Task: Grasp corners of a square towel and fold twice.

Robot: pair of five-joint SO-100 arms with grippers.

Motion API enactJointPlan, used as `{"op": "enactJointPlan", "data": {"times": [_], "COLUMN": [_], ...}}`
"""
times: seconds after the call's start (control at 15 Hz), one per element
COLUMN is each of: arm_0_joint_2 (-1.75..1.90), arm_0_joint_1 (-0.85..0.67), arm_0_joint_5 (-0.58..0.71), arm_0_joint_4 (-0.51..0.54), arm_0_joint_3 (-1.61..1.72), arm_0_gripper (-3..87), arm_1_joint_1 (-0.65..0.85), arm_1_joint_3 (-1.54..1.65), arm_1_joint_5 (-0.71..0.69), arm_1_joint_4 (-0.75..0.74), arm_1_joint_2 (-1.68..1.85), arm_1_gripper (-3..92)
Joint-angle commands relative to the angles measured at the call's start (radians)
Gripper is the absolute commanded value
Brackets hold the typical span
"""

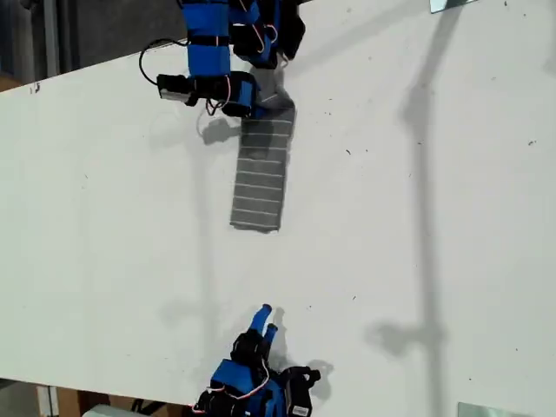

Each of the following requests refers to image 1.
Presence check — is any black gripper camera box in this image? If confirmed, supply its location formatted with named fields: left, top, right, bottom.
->
left=283, top=365, right=323, bottom=417
left=156, top=73, right=200, bottom=108

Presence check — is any grey striped square towel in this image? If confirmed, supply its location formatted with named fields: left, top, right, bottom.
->
left=228, top=68, right=300, bottom=236

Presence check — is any black camera cable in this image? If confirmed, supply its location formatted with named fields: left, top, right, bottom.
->
left=138, top=38, right=190, bottom=87

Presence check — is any white table leg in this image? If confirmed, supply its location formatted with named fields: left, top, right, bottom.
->
left=36, top=384, right=60, bottom=417

